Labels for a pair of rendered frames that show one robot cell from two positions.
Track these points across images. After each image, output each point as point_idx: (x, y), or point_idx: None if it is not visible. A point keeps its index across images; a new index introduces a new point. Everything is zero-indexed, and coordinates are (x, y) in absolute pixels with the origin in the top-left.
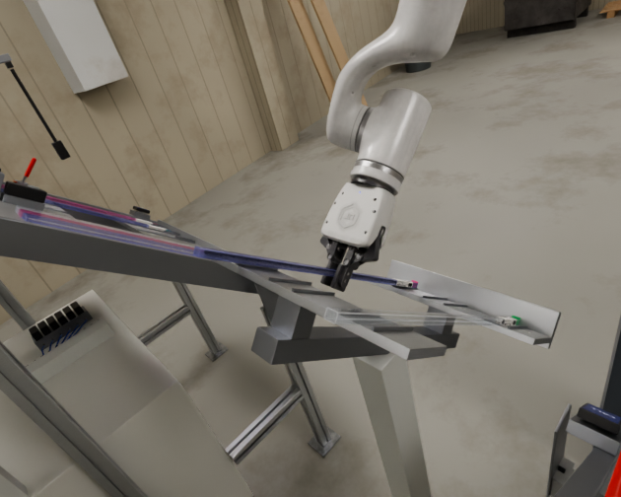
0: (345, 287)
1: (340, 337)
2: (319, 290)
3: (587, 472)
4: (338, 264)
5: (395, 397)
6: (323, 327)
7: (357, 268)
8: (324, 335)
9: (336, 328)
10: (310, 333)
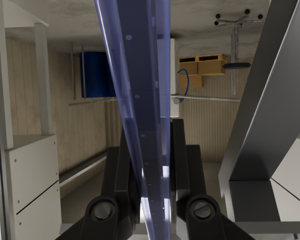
0: (184, 130)
1: (290, 147)
2: (269, 235)
3: None
4: (136, 206)
5: None
6: (249, 148)
7: (216, 203)
8: (273, 162)
9: (261, 131)
10: (271, 186)
